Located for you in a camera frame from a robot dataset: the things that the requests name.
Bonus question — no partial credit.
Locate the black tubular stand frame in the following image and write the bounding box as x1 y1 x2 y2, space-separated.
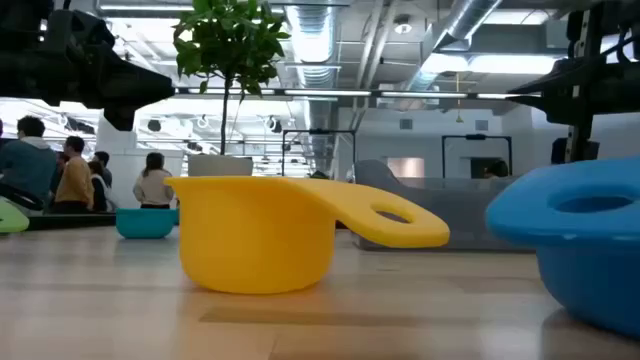
281 128 357 177
441 133 513 179

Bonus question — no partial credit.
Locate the white plant pot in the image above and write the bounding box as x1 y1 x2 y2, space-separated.
187 154 255 178

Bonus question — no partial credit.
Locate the ribbed silver ceiling duct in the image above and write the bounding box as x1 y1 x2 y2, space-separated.
285 4 337 89

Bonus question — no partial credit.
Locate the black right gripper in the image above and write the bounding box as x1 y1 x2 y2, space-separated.
507 0 640 164

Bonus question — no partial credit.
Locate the teal plastic measuring cup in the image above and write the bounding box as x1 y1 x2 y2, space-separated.
115 208 180 240

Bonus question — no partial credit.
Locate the black aluminium rig frame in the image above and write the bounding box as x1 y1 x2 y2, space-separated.
27 213 117 231

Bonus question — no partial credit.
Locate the green leafy plant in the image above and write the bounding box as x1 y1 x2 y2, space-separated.
172 0 292 156

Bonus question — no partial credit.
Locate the smooth silver ceiling duct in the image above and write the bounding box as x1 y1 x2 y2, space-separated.
399 0 504 94

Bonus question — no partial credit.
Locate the yellow hanging pendant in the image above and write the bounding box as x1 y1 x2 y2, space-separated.
453 72 464 124

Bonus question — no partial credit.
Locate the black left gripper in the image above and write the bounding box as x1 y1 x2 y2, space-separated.
0 0 176 132

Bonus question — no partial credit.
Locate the grey translucent plastic basket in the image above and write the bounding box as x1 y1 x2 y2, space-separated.
353 159 534 253

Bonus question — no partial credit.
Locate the yellow plastic measuring cup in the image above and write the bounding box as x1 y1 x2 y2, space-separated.
164 175 451 295

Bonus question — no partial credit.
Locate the long ceiling light strip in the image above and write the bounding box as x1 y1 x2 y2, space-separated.
174 88 541 100

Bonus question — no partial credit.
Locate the blue plastic measuring cup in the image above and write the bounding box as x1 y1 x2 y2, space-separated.
485 155 640 339

